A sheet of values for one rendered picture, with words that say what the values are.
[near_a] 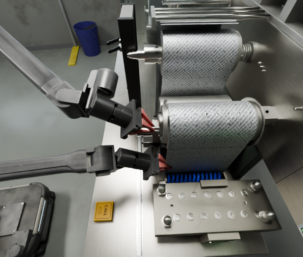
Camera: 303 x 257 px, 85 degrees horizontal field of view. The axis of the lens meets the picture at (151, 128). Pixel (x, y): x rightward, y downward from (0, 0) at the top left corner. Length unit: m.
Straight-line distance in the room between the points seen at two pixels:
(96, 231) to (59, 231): 1.07
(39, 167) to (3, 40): 0.35
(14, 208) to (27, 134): 1.04
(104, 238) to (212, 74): 0.71
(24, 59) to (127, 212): 0.61
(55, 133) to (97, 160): 1.88
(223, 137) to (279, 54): 0.28
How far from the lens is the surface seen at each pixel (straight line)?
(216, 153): 0.57
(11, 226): 1.71
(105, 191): 0.79
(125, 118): 0.44
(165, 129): 0.45
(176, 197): 0.63
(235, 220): 0.67
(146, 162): 0.54
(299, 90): 0.56
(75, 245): 1.75
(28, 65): 0.55
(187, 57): 0.58
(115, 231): 0.75
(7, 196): 1.86
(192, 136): 0.46
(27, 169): 0.54
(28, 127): 2.61
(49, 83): 0.48
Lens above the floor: 1.63
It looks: 52 degrees down
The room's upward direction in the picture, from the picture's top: straight up
